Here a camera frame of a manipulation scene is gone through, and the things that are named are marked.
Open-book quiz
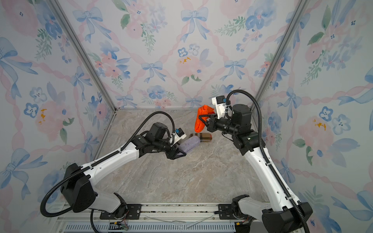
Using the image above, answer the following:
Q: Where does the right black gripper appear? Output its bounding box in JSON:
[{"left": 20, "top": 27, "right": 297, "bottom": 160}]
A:
[{"left": 200, "top": 112, "right": 240, "bottom": 137}]

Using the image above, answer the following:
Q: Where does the orange cleaning cloth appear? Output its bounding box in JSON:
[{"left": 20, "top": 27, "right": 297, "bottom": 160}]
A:
[{"left": 194, "top": 105, "right": 215, "bottom": 133}]

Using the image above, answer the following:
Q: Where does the purple fabric eyeglass case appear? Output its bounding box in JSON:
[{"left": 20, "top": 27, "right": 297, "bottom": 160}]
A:
[{"left": 178, "top": 136, "right": 201, "bottom": 154}]

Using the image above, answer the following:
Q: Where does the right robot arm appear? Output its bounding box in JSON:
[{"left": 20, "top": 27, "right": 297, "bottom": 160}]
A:
[{"left": 195, "top": 104, "right": 313, "bottom": 233}]

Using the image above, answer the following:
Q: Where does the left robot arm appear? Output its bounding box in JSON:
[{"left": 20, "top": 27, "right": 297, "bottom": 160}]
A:
[{"left": 61, "top": 122, "right": 186, "bottom": 219}]

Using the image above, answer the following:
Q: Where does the plaid eyeglass case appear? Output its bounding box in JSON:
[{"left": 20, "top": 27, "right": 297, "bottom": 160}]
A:
[{"left": 189, "top": 133, "right": 212, "bottom": 143}]

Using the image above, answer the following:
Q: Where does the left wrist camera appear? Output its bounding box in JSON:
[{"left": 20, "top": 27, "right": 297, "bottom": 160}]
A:
[{"left": 169, "top": 128, "right": 186, "bottom": 146}]

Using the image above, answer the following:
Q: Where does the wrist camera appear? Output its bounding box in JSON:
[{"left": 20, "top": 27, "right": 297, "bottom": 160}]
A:
[
  {"left": 169, "top": 128, "right": 186, "bottom": 146},
  {"left": 212, "top": 95, "right": 228, "bottom": 119}
]

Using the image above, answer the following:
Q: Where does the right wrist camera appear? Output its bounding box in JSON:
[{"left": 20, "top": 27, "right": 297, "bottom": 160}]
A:
[{"left": 212, "top": 95, "right": 228, "bottom": 119}]

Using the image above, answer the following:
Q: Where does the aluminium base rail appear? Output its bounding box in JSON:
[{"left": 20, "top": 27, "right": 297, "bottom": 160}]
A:
[{"left": 50, "top": 202, "right": 266, "bottom": 233}]

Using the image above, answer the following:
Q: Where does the right black corrugated cable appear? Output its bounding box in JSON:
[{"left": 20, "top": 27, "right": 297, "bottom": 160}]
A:
[{"left": 225, "top": 89, "right": 310, "bottom": 233}]

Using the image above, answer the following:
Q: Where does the black corrugated cable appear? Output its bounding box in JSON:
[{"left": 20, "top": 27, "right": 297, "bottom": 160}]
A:
[
  {"left": 225, "top": 89, "right": 310, "bottom": 233},
  {"left": 40, "top": 111, "right": 176, "bottom": 218}
]

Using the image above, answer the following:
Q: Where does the left black corrugated cable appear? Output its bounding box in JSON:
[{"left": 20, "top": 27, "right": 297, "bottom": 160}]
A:
[{"left": 40, "top": 111, "right": 176, "bottom": 218}]

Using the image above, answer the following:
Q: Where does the right corner aluminium post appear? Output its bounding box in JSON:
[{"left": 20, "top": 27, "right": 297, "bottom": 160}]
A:
[{"left": 255, "top": 0, "right": 309, "bottom": 102}]

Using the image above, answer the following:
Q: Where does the corner aluminium post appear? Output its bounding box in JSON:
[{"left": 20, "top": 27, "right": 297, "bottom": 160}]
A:
[
  {"left": 46, "top": 0, "right": 117, "bottom": 112},
  {"left": 255, "top": 0, "right": 309, "bottom": 102}
]

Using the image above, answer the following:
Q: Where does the left corner aluminium post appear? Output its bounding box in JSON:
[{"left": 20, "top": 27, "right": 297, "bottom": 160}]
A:
[{"left": 46, "top": 0, "right": 117, "bottom": 112}]

